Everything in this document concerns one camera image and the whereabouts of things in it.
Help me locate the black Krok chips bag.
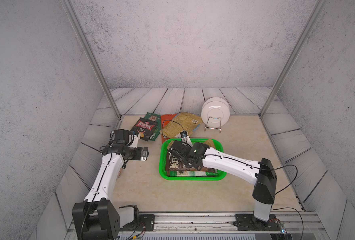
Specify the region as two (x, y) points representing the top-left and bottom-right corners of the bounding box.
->
(131, 118), (158, 141)

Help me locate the brown Kettle chips bag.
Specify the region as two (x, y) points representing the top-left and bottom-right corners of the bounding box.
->
(165, 150), (217, 173)

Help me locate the green white chips bag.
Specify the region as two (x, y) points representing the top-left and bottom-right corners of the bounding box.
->
(166, 171), (219, 177)

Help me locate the red snack bag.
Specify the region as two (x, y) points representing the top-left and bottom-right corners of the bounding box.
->
(161, 114), (177, 144)

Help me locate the tan chips bag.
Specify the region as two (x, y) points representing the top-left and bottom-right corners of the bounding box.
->
(160, 113), (203, 139)

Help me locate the sour cream onion chips bag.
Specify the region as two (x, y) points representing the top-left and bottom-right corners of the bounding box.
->
(166, 139), (223, 152)

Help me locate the dark green snack bag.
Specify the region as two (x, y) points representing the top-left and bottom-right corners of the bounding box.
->
(144, 113), (161, 141)

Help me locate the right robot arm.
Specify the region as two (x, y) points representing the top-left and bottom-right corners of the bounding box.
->
(167, 141), (278, 222)

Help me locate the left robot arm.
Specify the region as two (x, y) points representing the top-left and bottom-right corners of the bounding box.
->
(72, 129), (148, 240)

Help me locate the white plate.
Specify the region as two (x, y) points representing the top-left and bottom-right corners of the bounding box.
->
(201, 97), (231, 126)

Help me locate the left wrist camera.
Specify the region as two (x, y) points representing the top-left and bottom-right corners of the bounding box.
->
(127, 131), (139, 149)

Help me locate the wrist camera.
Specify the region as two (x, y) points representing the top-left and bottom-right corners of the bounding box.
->
(127, 131), (139, 149)
(180, 131), (193, 147)

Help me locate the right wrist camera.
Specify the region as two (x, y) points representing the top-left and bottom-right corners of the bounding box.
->
(180, 131), (193, 147)

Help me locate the metal wire plate stand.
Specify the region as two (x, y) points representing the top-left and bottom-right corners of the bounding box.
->
(204, 117), (222, 133)

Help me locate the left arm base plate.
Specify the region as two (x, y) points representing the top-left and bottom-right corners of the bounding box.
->
(120, 214), (155, 232)

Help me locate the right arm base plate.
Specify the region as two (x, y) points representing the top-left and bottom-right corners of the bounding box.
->
(233, 214), (282, 231)

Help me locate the aluminium front rail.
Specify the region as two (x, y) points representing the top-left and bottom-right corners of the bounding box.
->
(118, 212), (325, 240)

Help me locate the left frame post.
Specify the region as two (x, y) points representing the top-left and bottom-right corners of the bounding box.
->
(60, 0), (121, 119)

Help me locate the frame post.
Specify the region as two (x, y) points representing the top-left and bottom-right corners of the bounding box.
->
(259, 0), (328, 120)
(60, 0), (121, 119)

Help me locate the right frame post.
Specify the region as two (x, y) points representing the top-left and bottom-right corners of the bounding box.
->
(259, 0), (328, 120)

